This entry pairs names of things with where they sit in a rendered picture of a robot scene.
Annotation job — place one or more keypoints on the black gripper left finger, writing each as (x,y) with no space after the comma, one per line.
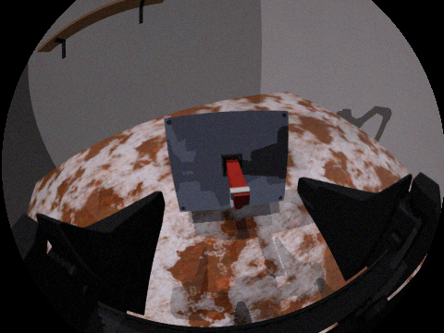
(118,250)

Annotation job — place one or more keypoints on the dark red square peg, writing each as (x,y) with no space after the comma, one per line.
(239,193)

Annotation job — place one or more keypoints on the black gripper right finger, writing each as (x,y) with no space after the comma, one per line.
(350,220)

